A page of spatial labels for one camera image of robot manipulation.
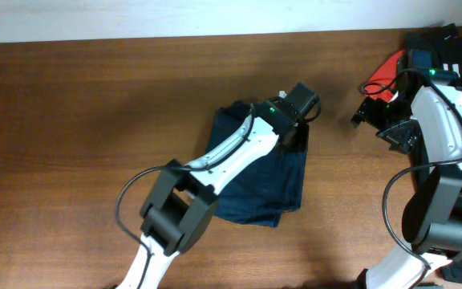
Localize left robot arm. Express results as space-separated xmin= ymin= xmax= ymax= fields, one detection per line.
xmin=115 ymin=83 xmax=322 ymax=289

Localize navy blue shorts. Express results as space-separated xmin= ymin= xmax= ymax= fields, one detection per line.
xmin=205 ymin=100 xmax=310 ymax=229

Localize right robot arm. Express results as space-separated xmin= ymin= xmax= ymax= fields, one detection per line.
xmin=351 ymin=49 xmax=462 ymax=288

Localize red cloth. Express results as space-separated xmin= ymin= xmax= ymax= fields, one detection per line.
xmin=360 ymin=50 xmax=405 ymax=102

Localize black striped sports garment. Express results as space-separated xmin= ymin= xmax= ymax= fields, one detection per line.
xmin=399 ymin=22 xmax=462 ymax=161

